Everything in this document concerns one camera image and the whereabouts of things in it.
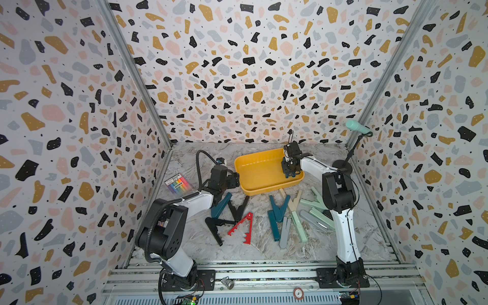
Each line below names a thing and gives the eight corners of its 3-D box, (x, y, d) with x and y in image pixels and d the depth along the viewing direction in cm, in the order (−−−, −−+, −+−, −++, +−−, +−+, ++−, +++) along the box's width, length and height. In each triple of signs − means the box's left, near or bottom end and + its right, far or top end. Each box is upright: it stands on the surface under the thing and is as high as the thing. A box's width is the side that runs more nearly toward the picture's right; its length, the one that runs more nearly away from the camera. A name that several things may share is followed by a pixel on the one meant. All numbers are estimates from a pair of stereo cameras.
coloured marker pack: (164, 184, 104) (163, 182, 103) (180, 174, 109) (179, 172, 107) (177, 199, 99) (176, 196, 97) (192, 188, 103) (192, 185, 102)
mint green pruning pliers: (302, 243, 85) (303, 241, 83) (289, 213, 93) (290, 211, 92) (307, 241, 85) (308, 239, 83) (294, 212, 94) (295, 210, 92)
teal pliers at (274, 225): (274, 241, 86) (275, 239, 83) (267, 213, 94) (267, 210, 92) (280, 240, 86) (281, 238, 84) (273, 212, 95) (273, 209, 93)
